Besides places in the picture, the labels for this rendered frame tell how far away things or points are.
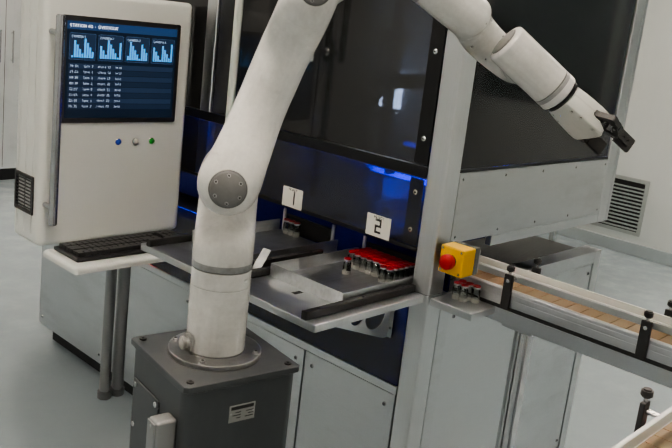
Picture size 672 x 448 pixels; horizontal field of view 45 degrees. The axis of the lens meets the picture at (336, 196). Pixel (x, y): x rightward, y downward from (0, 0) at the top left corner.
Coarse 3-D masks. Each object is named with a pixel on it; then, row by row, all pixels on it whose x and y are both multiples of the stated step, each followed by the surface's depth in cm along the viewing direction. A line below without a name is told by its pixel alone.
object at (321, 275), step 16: (320, 256) 222; (336, 256) 227; (272, 272) 209; (288, 272) 205; (304, 272) 216; (320, 272) 217; (336, 272) 219; (352, 272) 220; (304, 288) 202; (320, 288) 198; (336, 288) 206; (352, 288) 207; (368, 288) 199; (384, 288) 204
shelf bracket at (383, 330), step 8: (392, 312) 216; (384, 320) 216; (392, 320) 216; (344, 328) 204; (352, 328) 206; (360, 328) 209; (376, 328) 214; (384, 328) 216; (376, 336) 215; (384, 336) 217
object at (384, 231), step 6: (372, 216) 219; (378, 216) 217; (366, 222) 220; (372, 222) 219; (378, 222) 217; (384, 222) 216; (390, 222) 214; (366, 228) 220; (372, 228) 219; (378, 228) 217; (384, 228) 216; (372, 234) 219; (378, 234) 218; (384, 234) 216
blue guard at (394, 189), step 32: (192, 128) 271; (192, 160) 273; (288, 160) 240; (320, 160) 231; (352, 160) 222; (320, 192) 232; (352, 192) 223; (384, 192) 215; (352, 224) 224; (416, 224) 209
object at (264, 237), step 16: (256, 224) 249; (272, 224) 254; (192, 240) 232; (256, 240) 241; (272, 240) 243; (288, 240) 245; (304, 240) 247; (336, 240) 239; (256, 256) 216; (272, 256) 221
